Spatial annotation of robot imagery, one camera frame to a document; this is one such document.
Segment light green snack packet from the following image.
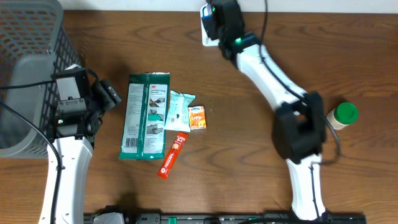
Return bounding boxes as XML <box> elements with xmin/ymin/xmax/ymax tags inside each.
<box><xmin>164</xmin><ymin>90</ymin><xmax>196</xmax><ymax>133</ymax></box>

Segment small orange box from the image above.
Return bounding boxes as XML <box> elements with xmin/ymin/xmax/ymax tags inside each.
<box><xmin>188</xmin><ymin>106</ymin><xmax>207</xmax><ymax>130</ymax></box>

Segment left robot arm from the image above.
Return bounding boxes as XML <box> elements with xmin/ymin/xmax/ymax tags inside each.
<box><xmin>39</xmin><ymin>64</ymin><xmax>121</xmax><ymax>223</ymax></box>

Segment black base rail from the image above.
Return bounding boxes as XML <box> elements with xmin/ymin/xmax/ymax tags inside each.
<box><xmin>83</xmin><ymin>205</ymin><xmax>368</xmax><ymax>224</ymax></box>

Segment green lid white jar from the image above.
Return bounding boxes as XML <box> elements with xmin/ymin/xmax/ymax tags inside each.
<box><xmin>326</xmin><ymin>102</ymin><xmax>359</xmax><ymax>130</ymax></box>

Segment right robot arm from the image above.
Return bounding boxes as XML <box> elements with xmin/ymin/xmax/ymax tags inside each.
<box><xmin>201</xmin><ymin>0</ymin><xmax>326</xmax><ymax>222</ymax></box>

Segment green white gloves packet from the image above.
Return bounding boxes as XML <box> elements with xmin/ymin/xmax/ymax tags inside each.
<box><xmin>119</xmin><ymin>72</ymin><xmax>170</xmax><ymax>160</ymax></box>

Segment white barcode scanner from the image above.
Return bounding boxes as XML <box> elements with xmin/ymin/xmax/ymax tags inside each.
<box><xmin>200</xmin><ymin>4</ymin><xmax>219</xmax><ymax>47</ymax></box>

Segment grey plastic mesh basket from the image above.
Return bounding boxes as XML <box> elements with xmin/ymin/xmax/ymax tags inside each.
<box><xmin>0</xmin><ymin>0</ymin><xmax>81</xmax><ymax>159</ymax></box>

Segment red white snack packet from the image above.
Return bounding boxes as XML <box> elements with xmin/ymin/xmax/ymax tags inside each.
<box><xmin>157</xmin><ymin>132</ymin><xmax>189</xmax><ymax>179</ymax></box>

